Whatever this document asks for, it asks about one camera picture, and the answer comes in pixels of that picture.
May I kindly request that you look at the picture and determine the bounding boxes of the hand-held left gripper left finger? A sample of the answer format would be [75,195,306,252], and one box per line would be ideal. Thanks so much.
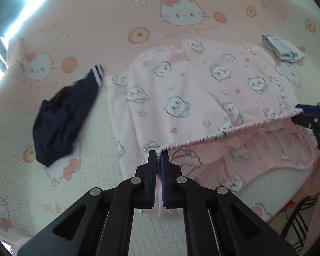
[17,151,158,256]

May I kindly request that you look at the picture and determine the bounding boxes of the pink cartoon printed blanket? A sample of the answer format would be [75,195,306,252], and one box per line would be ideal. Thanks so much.
[0,0,320,256]

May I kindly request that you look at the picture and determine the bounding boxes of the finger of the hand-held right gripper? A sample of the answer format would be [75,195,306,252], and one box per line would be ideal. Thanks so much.
[292,113,320,139]
[296,96,320,117]

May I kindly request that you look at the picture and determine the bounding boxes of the folded white printed cloth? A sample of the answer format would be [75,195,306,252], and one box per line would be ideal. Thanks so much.
[261,34,306,62]

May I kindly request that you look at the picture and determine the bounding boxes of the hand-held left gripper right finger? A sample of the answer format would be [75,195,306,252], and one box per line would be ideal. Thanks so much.
[160,151,296,256]

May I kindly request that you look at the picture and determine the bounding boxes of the pink cartoon print pants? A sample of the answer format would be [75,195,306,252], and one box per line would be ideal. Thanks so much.
[104,39,319,216]

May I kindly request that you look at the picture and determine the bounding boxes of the navy shorts with striped cuff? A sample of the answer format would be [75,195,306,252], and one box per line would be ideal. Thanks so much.
[33,64,104,167]

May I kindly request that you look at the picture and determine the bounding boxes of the black wire rack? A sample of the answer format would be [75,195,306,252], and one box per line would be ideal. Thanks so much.
[281,192,320,246]

